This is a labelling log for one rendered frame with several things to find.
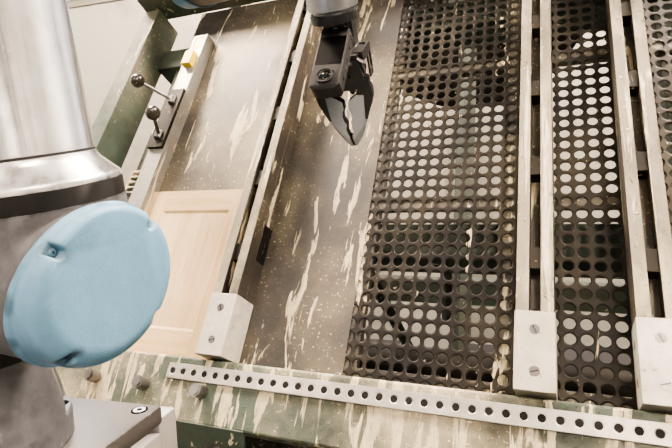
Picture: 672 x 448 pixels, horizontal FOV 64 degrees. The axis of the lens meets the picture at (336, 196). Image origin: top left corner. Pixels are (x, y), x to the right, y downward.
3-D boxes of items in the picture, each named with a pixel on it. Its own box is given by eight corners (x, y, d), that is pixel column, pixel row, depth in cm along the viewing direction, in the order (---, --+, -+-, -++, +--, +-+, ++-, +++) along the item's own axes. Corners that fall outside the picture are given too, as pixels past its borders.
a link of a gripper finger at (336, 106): (360, 132, 92) (351, 81, 87) (353, 148, 87) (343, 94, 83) (343, 134, 93) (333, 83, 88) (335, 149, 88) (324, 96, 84)
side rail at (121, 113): (29, 346, 139) (-7, 334, 131) (165, 35, 190) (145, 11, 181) (46, 348, 137) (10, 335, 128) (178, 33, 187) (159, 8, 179)
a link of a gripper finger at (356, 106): (378, 131, 91) (370, 79, 87) (372, 147, 86) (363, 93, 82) (360, 132, 92) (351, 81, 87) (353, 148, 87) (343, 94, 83)
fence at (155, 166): (83, 348, 125) (70, 343, 122) (201, 45, 168) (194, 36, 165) (99, 350, 123) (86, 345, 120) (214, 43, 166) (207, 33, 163)
